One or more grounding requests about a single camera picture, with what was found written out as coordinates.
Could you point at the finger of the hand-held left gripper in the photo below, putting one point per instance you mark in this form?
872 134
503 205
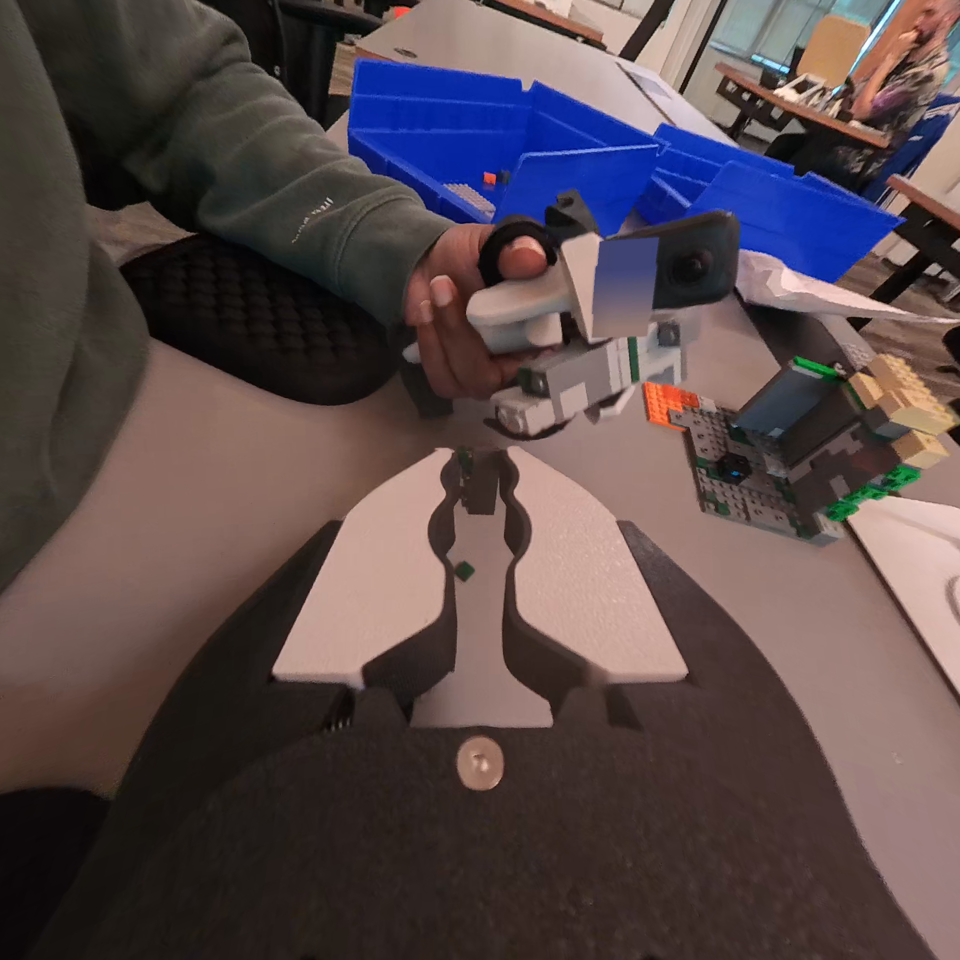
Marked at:
579 285
611 407

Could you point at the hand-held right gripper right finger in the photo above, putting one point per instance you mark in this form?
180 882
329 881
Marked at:
600 592

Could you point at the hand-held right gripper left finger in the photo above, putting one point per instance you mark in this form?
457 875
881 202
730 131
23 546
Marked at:
360 592

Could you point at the grey brick pillar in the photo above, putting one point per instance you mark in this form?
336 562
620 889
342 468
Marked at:
585 375

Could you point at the small dark green tile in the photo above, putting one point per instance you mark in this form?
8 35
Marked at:
464 571

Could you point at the dark grey brick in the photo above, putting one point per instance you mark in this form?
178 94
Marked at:
480 484

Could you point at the black quilted elbow pad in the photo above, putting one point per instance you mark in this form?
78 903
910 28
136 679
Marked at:
262 322
45 870

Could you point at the person's left hand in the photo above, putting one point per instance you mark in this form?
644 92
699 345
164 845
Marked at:
450 330

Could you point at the printed white paper bag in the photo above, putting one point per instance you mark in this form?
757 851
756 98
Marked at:
810 289

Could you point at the cluttered office table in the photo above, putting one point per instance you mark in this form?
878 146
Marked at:
795 105

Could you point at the grey baseplate brick building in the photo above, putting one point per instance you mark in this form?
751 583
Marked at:
810 450

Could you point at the background office table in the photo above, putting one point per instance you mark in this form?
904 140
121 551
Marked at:
922 210

